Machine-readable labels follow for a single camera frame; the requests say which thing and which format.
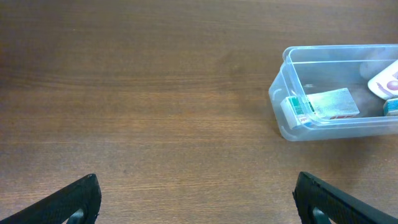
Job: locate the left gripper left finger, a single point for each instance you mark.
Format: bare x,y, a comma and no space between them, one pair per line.
78,202

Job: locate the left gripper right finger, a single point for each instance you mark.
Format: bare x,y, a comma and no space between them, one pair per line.
319,202

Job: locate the white green medicine box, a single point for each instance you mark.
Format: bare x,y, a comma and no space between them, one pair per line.
335,104

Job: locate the small jar gold lid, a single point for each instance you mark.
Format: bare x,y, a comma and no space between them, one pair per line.
390,107

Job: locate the white pump lotion bottle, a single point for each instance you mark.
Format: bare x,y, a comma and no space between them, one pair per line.
384,84

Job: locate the clear plastic container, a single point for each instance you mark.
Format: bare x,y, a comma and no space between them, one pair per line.
315,69

